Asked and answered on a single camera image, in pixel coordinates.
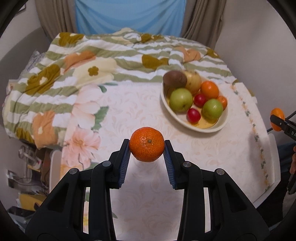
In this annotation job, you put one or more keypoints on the yellow pear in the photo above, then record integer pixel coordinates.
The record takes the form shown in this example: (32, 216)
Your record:
(193, 81)

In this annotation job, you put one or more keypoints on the large green apple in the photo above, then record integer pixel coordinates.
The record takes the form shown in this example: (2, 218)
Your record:
(181, 100)

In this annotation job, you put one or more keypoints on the blue cloth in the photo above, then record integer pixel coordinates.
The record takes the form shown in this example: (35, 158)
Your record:
(129, 16)

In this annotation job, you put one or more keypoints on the cream bowl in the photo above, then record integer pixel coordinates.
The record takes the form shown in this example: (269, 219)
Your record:
(208, 126)

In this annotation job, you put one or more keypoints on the red plum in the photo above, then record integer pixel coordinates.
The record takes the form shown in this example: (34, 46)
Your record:
(200, 100)
(193, 115)

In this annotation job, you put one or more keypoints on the grey patterned pillow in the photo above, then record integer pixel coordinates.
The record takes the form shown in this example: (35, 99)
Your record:
(34, 58)

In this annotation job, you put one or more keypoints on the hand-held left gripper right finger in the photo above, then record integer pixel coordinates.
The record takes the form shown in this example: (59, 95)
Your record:
(170, 164)

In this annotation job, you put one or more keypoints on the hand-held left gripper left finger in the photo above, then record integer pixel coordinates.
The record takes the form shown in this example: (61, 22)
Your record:
(123, 162)

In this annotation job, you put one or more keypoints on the yellow cloth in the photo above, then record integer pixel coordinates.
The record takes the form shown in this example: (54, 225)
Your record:
(30, 199)

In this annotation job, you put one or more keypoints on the beige curtain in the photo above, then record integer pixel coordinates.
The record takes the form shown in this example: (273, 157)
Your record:
(203, 20)
(55, 18)

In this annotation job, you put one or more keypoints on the person's right hand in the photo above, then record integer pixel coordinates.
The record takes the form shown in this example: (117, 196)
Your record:
(293, 162)

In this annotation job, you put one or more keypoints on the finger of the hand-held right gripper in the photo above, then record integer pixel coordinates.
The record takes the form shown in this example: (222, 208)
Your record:
(277, 119)

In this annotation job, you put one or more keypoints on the green striped floral quilt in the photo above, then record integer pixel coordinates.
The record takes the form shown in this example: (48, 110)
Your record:
(57, 92)

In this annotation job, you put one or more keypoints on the orange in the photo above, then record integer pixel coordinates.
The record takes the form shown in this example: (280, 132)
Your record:
(277, 112)
(209, 90)

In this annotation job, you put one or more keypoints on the white table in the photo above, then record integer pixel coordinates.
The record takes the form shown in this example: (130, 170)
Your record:
(274, 162)

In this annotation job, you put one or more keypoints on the small green apple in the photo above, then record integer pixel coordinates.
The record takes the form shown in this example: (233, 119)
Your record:
(212, 109)

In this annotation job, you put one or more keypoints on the white floral tablecloth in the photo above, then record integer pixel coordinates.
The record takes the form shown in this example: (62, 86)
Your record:
(143, 104)

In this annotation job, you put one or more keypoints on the small tangerine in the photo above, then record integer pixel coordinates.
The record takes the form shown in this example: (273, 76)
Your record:
(223, 102)

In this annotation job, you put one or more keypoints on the brown kiwi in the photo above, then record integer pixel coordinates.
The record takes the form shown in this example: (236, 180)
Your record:
(174, 80)

